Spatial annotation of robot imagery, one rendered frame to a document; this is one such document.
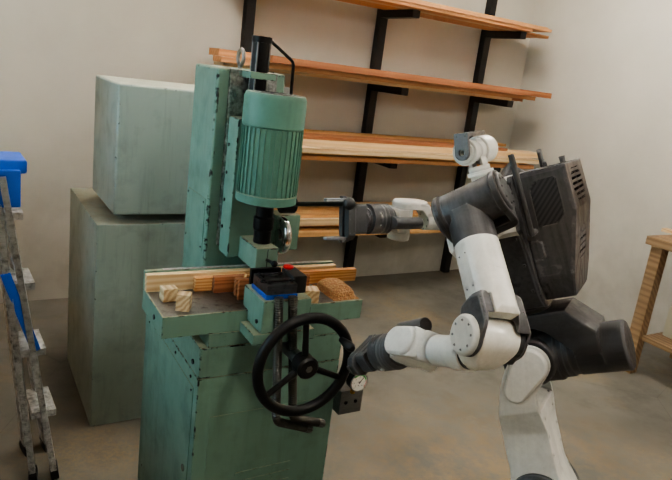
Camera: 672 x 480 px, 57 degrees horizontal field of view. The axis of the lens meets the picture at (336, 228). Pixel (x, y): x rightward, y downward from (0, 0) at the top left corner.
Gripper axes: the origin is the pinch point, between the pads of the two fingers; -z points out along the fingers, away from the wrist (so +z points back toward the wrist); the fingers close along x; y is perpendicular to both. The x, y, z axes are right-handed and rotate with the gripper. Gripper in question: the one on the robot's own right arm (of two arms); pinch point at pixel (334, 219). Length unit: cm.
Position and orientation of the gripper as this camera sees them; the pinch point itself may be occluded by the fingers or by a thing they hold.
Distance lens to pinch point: 173.6
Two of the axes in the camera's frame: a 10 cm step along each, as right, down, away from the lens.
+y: -5.1, -0.4, 8.6
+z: 8.6, -0.1, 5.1
